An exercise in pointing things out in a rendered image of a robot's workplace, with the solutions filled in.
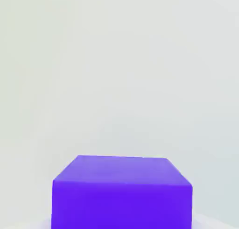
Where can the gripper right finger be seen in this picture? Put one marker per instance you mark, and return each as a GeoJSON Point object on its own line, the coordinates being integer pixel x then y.
{"type": "Point", "coordinates": [199, 224]}

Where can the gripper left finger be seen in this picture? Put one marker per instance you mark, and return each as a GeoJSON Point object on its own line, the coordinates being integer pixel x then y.
{"type": "Point", "coordinates": [46, 226]}

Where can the small purple cube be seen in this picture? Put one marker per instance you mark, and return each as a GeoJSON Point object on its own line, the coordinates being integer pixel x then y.
{"type": "Point", "coordinates": [121, 204]}

